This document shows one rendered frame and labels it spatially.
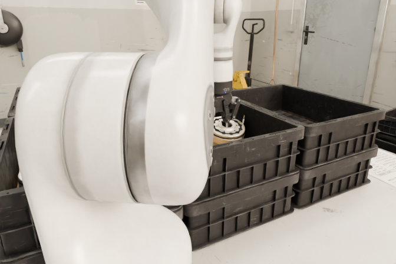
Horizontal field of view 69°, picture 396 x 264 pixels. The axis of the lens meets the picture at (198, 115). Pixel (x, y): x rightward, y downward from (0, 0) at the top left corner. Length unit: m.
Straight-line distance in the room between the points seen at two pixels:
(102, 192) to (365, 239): 0.68
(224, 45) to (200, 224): 0.40
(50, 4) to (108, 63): 3.73
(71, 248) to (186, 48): 0.13
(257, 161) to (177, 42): 0.49
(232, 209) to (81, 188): 0.51
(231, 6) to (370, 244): 0.60
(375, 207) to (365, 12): 2.95
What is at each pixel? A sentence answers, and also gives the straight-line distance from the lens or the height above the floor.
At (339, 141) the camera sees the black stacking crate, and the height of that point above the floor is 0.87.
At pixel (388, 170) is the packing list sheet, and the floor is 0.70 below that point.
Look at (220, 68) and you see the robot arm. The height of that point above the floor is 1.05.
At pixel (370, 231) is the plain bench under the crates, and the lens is 0.81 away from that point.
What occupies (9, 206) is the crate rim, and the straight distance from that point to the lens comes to 0.49.
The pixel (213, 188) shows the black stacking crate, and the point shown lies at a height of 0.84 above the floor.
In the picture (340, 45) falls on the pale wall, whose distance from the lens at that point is 3.81.
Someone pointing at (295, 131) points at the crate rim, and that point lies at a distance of 0.66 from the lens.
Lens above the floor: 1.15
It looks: 18 degrees down
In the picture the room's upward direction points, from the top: straight up
